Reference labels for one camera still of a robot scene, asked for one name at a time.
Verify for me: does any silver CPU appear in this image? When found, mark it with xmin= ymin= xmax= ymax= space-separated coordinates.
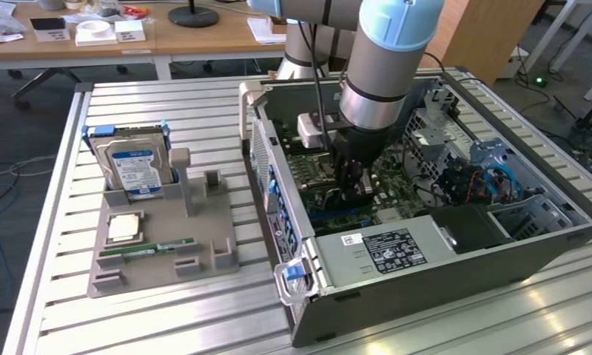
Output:
xmin=106 ymin=214 xmax=142 ymax=242

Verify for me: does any dark grey pouch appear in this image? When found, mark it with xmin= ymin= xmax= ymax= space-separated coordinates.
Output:
xmin=90 ymin=0 xmax=124 ymax=18

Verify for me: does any blue expansion slot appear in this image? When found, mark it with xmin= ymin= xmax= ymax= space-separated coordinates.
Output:
xmin=309 ymin=209 xmax=364 ymax=223

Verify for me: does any white tape roll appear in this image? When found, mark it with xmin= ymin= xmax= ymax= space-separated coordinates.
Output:
xmin=76 ymin=20 xmax=110 ymax=38

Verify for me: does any white box black top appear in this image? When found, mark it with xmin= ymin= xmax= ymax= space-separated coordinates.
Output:
xmin=28 ymin=17 xmax=72 ymax=43

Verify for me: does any wooden cabinet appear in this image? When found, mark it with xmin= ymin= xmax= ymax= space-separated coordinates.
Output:
xmin=413 ymin=0 xmax=547 ymax=87

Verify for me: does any grey parts rack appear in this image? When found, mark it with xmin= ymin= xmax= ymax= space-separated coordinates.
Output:
xmin=85 ymin=146 xmax=241 ymax=300

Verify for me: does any flat white box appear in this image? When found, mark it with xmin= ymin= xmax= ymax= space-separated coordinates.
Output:
xmin=73 ymin=31 xmax=120 ymax=48

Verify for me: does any hard disk with blue carrier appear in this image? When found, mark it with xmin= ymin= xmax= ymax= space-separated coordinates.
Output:
xmin=81 ymin=120 xmax=174 ymax=203

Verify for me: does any white desk frame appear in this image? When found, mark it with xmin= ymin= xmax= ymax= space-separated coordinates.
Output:
xmin=520 ymin=0 xmax=592 ymax=101

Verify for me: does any silver chipset heat sink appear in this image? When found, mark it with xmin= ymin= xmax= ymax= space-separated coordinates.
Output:
xmin=373 ymin=207 xmax=406 ymax=223

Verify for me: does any wooden desk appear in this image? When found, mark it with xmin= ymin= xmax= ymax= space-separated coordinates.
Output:
xmin=154 ymin=0 xmax=290 ymax=81
xmin=0 ymin=0 xmax=157 ymax=81

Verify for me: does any grey open PC case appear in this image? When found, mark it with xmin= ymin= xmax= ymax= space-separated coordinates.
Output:
xmin=238 ymin=66 xmax=592 ymax=349

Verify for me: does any clear plastic bag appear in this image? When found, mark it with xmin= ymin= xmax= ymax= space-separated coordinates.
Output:
xmin=0 ymin=1 xmax=28 ymax=34

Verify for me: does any plain white box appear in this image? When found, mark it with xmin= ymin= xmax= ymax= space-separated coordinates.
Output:
xmin=113 ymin=19 xmax=146 ymax=44

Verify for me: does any grey power supply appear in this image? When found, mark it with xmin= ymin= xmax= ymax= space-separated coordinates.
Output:
xmin=302 ymin=216 xmax=457 ymax=293

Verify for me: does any green motherboard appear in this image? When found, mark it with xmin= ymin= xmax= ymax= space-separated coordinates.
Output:
xmin=274 ymin=121 xmax=439 ymax=237

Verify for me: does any white paper stack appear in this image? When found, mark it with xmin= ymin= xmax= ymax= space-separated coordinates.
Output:
xmin=245 ymin=16 xmax=288 ymax=46

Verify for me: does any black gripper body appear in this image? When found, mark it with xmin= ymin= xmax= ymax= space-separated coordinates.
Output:
xmin=330 ymin=125 xmax=390 ymax=166

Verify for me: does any green RAM stick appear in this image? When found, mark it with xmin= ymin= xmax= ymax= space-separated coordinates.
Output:
xmin=100 ymin=237 xmax=198 ymax=259

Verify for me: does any black round lamp base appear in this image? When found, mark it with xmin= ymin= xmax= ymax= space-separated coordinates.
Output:
xmin=166 ymin=0 xmax=221 ymax=28

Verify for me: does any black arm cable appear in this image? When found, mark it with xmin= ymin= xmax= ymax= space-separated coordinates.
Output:
xmin=294 ymin=20 xmax=332 ymax=149

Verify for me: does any blue disk wire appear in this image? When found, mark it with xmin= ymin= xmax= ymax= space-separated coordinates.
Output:
xmin=488 ymin=162 xmax=523 ymax=203

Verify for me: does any CPU socket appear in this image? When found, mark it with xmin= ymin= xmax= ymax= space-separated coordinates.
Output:
xmin=313 ymin=153 xmax=337 ymax=178

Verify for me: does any black green graphics card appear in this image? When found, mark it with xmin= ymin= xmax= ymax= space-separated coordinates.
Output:
xmin=321 ymin=186 xmax=373 ymax=214

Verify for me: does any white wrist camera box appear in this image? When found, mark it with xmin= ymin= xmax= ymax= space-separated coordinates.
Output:
xmin=297 ymin=112 xmax=337 ymax=149

